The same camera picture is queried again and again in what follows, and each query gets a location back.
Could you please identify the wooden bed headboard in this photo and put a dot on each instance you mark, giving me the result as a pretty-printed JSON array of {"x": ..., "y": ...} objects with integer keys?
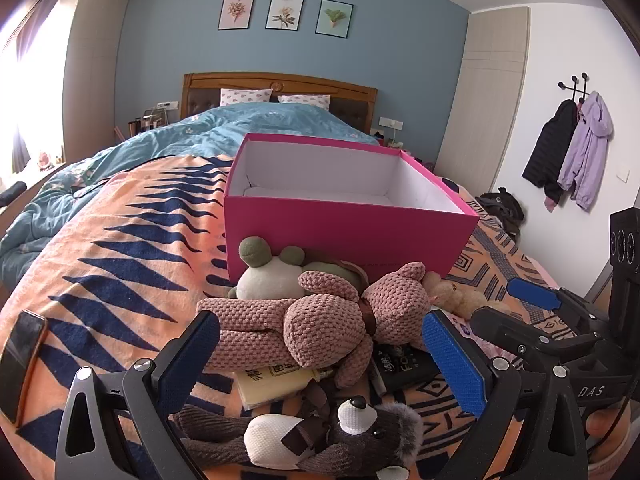
[{"x": 280, "y": 82}]

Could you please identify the beige wardrobe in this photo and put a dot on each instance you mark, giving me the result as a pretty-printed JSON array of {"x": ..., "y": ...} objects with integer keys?
[{"x": 490, "y": 85}]

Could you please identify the small pink figurine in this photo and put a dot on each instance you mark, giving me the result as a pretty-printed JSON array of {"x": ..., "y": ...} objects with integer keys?
[{"x": 45, "y": 161}]

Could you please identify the yellow tissue pack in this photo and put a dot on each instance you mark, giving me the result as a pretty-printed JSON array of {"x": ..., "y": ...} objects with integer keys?
[{"x": 270, "y": 385}]

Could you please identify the blue floral duvet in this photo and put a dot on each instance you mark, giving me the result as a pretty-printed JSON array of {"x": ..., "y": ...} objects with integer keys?
[{"x": 200, "y": 130}]

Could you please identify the black wall coat rack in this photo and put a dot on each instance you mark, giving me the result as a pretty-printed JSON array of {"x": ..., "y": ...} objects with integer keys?
[{"x": 575, "y": 85}]

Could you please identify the dark brown plush toy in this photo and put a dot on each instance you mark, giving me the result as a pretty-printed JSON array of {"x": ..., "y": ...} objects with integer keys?
[{"x": 370, "y": 440}]

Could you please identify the pink cardboard box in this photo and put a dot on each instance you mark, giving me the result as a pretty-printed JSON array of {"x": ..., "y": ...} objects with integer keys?
[{"x": 325, "y": 230}]

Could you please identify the lilac jacket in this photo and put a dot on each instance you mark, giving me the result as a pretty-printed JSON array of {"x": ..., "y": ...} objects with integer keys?
[{"x": 590, "y": 150}]

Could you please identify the smartphone with orange case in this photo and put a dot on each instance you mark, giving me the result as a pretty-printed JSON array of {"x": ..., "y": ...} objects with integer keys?
[{"x": 22, "y": 360}]

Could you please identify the orange patterned blanket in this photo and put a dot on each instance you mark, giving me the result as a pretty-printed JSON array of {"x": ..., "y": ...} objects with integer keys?
[{"x": 125, "y": 260}]

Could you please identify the pink knitted teddy bear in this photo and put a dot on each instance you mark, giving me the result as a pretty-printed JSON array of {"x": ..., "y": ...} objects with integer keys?
[{"x": 325, "y": 320}]

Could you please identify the framed white flower picture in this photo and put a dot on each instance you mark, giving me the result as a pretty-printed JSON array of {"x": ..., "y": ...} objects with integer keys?
[{"x": 285, "y": 11}]

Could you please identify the green frog plush toy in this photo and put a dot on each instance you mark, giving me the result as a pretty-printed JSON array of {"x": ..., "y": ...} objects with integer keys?
[{"x": 260, "y": 280}]

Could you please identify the white light switch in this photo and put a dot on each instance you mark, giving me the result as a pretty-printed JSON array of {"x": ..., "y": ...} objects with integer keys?
[{"x": 622, "y": 176}]

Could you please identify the black jacket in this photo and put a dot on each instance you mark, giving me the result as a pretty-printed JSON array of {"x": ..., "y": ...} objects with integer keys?
[{"x": 547, "y": 150}]

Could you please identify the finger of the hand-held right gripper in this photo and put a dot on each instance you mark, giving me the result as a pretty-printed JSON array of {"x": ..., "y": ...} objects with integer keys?
[
  {"x": 532, "y": 296},
  {"x": 505, "y": 332}
]

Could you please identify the black tissue pack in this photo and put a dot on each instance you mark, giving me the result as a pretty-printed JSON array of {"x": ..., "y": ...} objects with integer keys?
[{"x": 405, "y": 367}]

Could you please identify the white wall socket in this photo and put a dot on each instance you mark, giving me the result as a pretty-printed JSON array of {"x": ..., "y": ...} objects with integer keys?
[
  {"x": 390, "y": 122},
  {"x": 167, "y": 105}
]

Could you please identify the white dotted pillow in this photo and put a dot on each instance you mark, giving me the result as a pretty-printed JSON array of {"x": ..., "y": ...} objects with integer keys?
[
  {"x": 305, "y": 101},
  {"x": 245, "y": 96}
]

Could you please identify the small plush bear pink dress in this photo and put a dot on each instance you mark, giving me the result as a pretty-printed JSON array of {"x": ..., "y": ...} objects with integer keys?
[{"x": 465, "y": 300}]

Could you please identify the dark bag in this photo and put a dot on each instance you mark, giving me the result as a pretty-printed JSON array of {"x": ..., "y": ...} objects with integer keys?
[{"x": 505, "y": 205}]

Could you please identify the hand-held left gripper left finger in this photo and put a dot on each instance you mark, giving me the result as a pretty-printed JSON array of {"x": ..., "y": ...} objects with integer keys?
[{"x": 192, "y": 360}]

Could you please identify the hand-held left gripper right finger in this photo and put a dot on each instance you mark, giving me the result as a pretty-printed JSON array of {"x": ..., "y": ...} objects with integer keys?
[{"x": 452, "y": 360}]

